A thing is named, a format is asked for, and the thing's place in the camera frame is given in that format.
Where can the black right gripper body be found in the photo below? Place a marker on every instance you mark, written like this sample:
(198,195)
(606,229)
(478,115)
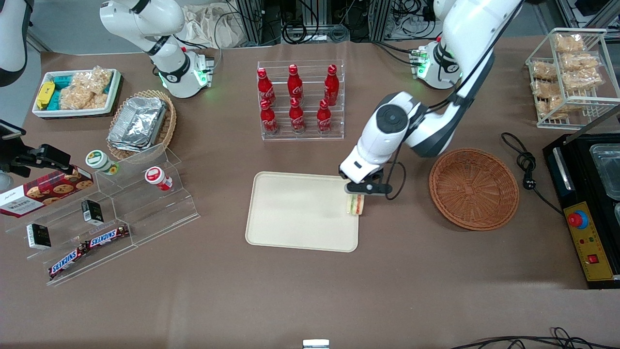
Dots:
(25,160)

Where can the triangular sandwich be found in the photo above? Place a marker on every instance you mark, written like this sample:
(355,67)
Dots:
(355,206)

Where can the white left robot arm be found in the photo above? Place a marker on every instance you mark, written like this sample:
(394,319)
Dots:
(465,29)

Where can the beige rectangular tray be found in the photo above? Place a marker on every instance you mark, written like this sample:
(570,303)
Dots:
(300,213)

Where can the round brown wicker basket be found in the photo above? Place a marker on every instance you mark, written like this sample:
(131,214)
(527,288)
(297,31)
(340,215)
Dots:
(474,189)

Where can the oval light wicker basket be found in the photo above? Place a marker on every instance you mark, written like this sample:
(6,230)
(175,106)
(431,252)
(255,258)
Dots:
(169,121)

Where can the red walkers cookie box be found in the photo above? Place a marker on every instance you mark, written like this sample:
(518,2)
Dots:
(43,194)

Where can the green lid yogurt cup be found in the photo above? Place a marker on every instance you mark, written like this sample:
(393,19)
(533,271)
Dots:
(99,161)

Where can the small black box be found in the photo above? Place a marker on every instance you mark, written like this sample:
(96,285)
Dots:
(38,236)
(92,212)

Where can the clear rice cracker bag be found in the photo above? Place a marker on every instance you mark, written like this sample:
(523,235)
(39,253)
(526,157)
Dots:
(80,99)
(94,80)

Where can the yellow snack pack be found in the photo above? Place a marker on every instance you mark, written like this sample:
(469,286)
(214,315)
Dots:
(45,94)

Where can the teal snack pack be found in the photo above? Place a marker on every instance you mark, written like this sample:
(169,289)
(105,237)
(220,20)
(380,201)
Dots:
(60,82)

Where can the clear acrylic bottle rack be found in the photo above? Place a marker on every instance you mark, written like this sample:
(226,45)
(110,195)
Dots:
(300,137)

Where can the red cola bottle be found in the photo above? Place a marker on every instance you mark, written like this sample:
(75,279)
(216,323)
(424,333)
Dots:
(295,85)
(265,89)
(269,121)
(297,118)
(331,87)
(324,120)

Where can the red-brown snickers bar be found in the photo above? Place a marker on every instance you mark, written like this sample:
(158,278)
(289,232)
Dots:
(107,236)
(68,261)

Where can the white rectangular bin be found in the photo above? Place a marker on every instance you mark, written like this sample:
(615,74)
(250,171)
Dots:
(114,92)

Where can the stacked aluminium foil trays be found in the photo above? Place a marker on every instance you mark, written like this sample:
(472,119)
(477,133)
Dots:
(138,123)

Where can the clear acrylic stepped shelf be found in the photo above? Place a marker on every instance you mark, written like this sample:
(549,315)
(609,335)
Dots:
(145,213)

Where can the red lid yogurt cup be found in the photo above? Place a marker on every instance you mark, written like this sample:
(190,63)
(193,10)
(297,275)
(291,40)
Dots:
(157,177)

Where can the beige cloth bag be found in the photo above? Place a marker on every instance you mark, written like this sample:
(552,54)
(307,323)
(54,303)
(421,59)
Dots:
(208,24)

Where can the clear fried snack bag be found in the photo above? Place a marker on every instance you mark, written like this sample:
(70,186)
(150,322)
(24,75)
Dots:
(545,88)
(583,80)
(579,60)
(569,42)
(543,71)

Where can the black machine with yellow panel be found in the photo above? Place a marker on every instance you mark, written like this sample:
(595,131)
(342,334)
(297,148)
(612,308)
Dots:
(596,252)

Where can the clear container on machine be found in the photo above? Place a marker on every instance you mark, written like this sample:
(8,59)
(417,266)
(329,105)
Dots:
(608,174)

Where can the aluminium frame rack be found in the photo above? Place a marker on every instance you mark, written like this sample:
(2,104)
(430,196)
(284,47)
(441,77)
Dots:
(256,19)

